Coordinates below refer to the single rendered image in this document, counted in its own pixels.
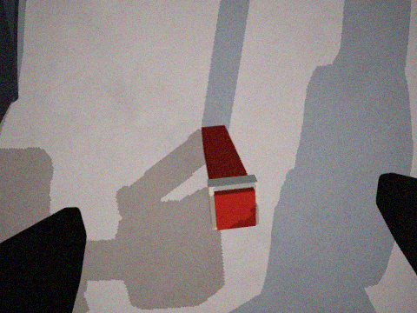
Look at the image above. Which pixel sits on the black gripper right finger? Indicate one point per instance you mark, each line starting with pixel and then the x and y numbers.
pixel 396 199

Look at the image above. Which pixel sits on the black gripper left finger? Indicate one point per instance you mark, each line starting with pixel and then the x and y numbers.
pixel 40 267

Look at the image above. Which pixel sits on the dark grey sloped panel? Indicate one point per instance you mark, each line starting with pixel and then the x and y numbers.
pixel 8 54

